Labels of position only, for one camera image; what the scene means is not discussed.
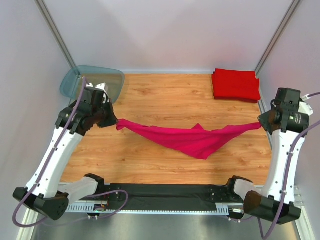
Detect magenta t shirt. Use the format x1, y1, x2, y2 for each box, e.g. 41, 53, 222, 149
116, 119, 262, 160

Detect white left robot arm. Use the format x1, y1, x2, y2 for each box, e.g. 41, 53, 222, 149
13, 83, 118, 221

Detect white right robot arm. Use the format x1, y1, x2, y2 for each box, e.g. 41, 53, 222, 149
227, 88, 313, 225

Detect folded red t shirt stack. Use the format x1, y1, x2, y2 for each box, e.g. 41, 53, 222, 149
211, 68, 261, 103

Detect translucent teal plastic bin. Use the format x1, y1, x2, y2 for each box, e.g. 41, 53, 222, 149
59, 65, 125, 103

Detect black cloth strip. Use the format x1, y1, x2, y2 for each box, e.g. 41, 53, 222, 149
112, 183, 217, 212

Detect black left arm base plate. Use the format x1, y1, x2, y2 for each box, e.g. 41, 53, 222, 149
85, 184, 127, 202

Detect aluminium mounting rail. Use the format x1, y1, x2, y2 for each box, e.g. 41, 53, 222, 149
294, 186, 304, 207

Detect white slotted cable duct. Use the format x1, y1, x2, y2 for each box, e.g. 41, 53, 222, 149
67, 202, 230, 215

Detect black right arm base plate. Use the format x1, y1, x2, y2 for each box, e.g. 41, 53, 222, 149
207, 185, 244, 204

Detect left aluminium corner post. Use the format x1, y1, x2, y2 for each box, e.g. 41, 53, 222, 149
34, 0, 76, 68

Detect aluminium corner post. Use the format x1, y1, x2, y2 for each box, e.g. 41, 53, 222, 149
34, 0, 76, 68
254, 0, 302, 76

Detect right aluminium corner post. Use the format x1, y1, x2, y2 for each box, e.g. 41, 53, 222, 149
254, 0, 302, 76

